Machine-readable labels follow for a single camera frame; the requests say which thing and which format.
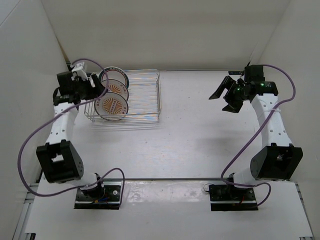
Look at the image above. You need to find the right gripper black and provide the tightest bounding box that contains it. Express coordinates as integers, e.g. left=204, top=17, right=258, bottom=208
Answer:
left=208, top=76, right=249, bottom=114

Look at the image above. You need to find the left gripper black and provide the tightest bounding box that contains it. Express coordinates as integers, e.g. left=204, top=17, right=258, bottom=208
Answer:
left=73, top=74, right=108, bottom=101

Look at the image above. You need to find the orange sunburst plate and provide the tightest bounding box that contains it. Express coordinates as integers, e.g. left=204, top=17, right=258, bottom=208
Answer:
left=101, top=79, right=129, bottom=101
left=94, top=92, right=129, bottom=121

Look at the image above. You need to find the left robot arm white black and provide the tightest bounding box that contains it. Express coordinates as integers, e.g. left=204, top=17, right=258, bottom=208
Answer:
left=36, top=71, right=105, bottom=200

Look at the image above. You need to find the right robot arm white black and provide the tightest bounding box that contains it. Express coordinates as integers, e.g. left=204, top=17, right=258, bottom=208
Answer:
left=210, top=65, right=303, bottom=200

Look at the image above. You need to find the green rimmed back plate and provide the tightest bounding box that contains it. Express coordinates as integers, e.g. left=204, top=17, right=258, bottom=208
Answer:
left=98, top=66, right=130, bottom=88

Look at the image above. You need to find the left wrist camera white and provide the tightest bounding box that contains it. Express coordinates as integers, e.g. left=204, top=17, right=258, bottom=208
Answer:
left=71, top=62, right=88, bottom=80

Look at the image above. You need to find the wire dish rack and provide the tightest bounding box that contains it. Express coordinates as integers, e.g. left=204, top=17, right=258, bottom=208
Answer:
left=84, top=69, right=162, bottom=130

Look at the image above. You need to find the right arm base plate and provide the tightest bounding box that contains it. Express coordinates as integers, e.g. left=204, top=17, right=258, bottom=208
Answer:
left=203, top=183, right=258, bottom=212

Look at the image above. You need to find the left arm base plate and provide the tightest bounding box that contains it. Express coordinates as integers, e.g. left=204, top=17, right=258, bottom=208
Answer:
left=74, top=181, right=123, bottom=210

